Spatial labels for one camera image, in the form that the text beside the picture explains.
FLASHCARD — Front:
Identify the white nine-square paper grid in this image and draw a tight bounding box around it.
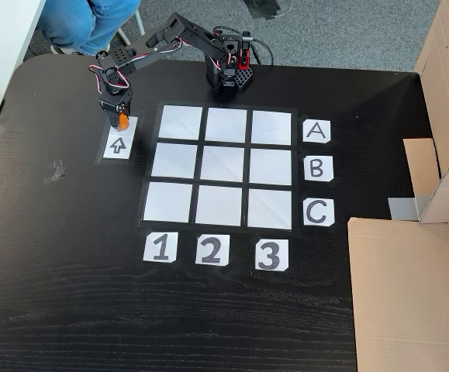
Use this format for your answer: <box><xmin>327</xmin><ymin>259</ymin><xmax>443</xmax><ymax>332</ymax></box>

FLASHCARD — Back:
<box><xmin>136</xmin><ymin>101</ymin><xmax>299</xmax><ymax>233</ymax></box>

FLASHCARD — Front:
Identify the paper sheet with arrow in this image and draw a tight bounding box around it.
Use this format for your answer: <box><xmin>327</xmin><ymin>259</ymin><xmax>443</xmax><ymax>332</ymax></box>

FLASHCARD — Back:
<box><xmin>94</xmin><ymin>110</ymin><xmax>146</xmax><ymax>166</ymax></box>

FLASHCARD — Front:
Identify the crumpled clear tape piece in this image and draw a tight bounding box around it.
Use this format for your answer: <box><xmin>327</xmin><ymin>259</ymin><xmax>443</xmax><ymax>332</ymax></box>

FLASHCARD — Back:
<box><xmin>43</xmin><ymin>158</ymin><xmax>67</xmax><ymax>184</ymax></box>

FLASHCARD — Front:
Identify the grey metal chair leg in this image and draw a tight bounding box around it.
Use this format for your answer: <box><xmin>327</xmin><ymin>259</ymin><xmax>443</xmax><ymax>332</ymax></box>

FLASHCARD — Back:
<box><xmin>116</xmin><ymin>8</ymin><xmax>150</xmax><ymax>47</ymax></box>

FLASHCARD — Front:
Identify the person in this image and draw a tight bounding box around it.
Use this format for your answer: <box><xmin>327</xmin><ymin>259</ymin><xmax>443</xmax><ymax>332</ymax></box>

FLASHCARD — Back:
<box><xmin>36</xmin><ymin>0</ymin><xmax>143</xmax><ymax>57</ymax></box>

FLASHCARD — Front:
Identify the white desk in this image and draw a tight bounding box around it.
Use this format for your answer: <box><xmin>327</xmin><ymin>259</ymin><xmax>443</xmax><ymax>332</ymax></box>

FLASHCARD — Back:
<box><xmin>0</xmin><ymin>0</ymin><xmax>47</xmax><ymax>168</ymax></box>

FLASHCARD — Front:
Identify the black and orange clamp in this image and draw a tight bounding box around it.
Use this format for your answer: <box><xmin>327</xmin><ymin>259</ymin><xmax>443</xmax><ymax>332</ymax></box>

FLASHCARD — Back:
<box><xmin>238</xmin><ymin>30</ymin><xmax>254</xmax><ymax>72</ymax></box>

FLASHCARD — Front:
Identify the paper sheet number 1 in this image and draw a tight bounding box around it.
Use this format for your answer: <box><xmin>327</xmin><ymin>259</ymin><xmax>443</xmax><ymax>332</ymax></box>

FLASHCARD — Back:
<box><xmin>143</xmin><ymin>231</ymin><xmax>179</xmax><ymax>264</ymax></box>

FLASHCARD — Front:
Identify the paper sheet number 2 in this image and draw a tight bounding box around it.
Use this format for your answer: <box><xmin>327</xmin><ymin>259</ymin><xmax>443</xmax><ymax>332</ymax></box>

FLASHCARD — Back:
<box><xmin>195</xmin><ymin>233</ymin><xmax>231</xmax><ymax>267</ymax></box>

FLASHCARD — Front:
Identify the black floor tape patch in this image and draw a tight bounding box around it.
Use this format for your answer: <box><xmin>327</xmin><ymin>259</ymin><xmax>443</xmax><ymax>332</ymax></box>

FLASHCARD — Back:
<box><xmin>242</xmin><ymin>0</ymin><xmax>288</xmax><ymax>21</ymax></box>

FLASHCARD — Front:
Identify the paper sheet letter A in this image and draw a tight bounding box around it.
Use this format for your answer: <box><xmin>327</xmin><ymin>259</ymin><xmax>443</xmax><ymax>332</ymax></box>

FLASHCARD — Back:
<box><xmin>302</xmin><ymin>119</ymin><xmax>332</xmax><ymax>145</ymax></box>

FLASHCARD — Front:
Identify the paper sheet letter B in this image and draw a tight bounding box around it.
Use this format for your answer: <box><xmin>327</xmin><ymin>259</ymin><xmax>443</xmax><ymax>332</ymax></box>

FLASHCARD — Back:
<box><xmin>304</xmin><ymin>155</ymin><xmax>335</xmax><ymax>182</ymax></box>

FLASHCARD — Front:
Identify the paper sheet number 3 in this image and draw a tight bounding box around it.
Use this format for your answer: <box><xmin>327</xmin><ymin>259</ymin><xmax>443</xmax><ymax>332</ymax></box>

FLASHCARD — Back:
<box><xmin>254</xmin><ymin>238</ymin><xmax>290</xmax><ymax>272</ymax></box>

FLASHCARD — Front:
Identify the paper sheet letter C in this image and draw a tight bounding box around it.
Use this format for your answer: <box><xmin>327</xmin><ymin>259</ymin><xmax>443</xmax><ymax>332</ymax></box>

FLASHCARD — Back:
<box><xmin>302</xmin><ymin>198</ymin><xmax>336</xmax><ymax>227</ymax></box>

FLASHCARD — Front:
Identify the grey tape strip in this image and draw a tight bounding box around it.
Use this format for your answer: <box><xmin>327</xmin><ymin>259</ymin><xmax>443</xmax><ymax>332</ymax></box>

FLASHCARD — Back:
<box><xmin>387</xmin><ymin>195</ymin><xmax>430</xmax><ymax>222</ymax></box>

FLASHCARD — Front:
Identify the brown cardboard screen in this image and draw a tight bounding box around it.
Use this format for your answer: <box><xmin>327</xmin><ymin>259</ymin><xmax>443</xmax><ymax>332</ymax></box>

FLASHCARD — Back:
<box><xmin>347</xmin><ymin>0</ymin><xmax>449</xmax><ymax>372</ymax></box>

